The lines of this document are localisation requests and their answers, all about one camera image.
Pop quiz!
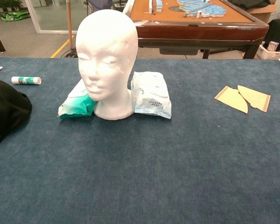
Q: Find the black baseball cap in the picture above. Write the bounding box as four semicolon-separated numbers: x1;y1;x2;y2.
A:
0;78;33;153

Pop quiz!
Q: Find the white foam mannequin head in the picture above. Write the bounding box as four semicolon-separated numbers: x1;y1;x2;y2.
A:
75;9;139;121

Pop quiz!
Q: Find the light blue wet wipes pack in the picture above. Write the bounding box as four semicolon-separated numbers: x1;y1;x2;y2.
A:
130;71;172;119

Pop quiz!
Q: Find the blue carpet table mat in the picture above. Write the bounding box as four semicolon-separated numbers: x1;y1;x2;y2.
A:
0;57;280;224

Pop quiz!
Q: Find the green wet wipes pack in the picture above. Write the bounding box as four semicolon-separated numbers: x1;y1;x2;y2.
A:
58;78;98;119

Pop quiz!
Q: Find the tan paper piece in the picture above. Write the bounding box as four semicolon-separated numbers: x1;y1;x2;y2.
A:
237;84;271;113
214;85;249;114

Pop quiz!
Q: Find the brown mahjong table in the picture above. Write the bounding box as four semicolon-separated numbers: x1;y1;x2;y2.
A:
125;0;270;59

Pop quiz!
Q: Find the wooden pole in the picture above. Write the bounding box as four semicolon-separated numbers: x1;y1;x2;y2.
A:
67;0;73;49

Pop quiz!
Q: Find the white green glue stick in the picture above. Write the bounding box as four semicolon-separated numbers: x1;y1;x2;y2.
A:
11;76;42;85

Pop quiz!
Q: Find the blue mahjong tile cluster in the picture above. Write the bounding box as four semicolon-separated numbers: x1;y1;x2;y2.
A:
177;0;227;19

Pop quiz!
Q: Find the white plastic basket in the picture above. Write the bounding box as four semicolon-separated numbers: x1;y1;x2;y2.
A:
256;42;280;59

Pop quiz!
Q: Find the open cardboard carton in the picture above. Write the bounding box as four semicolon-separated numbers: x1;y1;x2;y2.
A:
246;3;277;24

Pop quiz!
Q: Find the green bag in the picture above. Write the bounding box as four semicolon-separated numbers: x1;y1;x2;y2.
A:
0;11;30;22

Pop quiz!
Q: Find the black bag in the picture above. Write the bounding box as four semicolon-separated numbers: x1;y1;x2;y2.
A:
263;19;280;51

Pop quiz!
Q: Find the glass door frame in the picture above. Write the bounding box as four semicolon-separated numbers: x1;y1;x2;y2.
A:
25;0;89;35

